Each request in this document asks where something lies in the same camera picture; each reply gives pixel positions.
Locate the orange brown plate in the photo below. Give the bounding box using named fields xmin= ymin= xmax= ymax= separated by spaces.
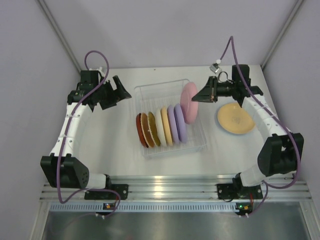
xmin=140 ymin=112 xmax=155 ymax=148

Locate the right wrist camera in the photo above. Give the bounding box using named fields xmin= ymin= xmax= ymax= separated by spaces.
xmin=209 ymin=59 xmax=222 ymax=75

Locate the clear wire dish rack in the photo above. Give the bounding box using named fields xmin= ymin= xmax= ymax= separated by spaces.
xmin=134 ymin=79 xmax=206 ymax=159

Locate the pink plate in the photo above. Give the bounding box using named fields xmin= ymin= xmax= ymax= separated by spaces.
xmin=180 ymin=82 xmax=198 ymax=125

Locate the perforated metal cable tray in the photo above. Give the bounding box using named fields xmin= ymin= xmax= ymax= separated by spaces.
xmin=49 ymin=202 xmax=252 ymax=213

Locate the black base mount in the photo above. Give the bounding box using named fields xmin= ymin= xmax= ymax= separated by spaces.
xmin=84 ymin=184 xmax=129 ymax=201
xmin=216 ymin=183 xmax=263 ymax=202

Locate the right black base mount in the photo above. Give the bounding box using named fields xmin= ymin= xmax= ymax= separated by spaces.
xmin=216 ymin=183 xmax=263 ymax=202

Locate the olive gold plate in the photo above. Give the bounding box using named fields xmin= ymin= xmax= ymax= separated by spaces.
xmin=147 ymin=111 xmax=161 ymax=147

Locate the light orange plate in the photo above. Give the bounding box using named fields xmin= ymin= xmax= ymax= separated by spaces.
xmin=160 ymin=106 xmax=173 ymax=146

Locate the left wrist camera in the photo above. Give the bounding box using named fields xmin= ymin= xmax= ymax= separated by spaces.
xmin=88 ymin=66 xmax=106 ymax=78

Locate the aluminium mounting rail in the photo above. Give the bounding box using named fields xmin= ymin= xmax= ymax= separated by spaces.
xmin=39 ymin=174 xmax=312 ymax=201

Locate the tan yellow plate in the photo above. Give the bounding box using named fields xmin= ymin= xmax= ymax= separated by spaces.
xmin=217 ymin=102 xmax=256 ymax=135

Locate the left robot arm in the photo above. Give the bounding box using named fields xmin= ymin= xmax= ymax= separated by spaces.
xmin=40 ymin=70 xmax=132 ymax=199

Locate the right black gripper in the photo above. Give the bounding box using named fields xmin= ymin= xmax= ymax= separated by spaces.
xmin=192 ymin=76 xmax=238 ymax=103

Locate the white plate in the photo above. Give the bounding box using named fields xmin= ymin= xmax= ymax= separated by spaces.
xmin=155 ymin=108 xmax=167 ymax=147

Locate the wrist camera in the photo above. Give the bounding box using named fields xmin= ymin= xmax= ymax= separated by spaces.
xmin=88 ymin=66 xmax=106 ymax=78
xmin=209 ymin=59 xmax=222 ymax=75

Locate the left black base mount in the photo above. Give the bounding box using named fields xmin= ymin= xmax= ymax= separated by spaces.
xmin=84 ymin=184 xmax=129 ymax=201

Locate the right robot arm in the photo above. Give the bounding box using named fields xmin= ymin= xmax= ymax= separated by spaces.
xmin=192 ymin=63 xmax=304 ymax=199

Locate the dark red plate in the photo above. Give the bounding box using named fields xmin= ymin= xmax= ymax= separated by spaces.
xmin=135 ymin=113 xmax=149 ymax=148

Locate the purple plate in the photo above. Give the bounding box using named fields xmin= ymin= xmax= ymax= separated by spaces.
xmin=174 ymin=104 xmax=188 ymax=144

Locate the lavender plate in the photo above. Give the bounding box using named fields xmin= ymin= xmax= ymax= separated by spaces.
xmin=167 ymin=105 xmax=180 ymax=144

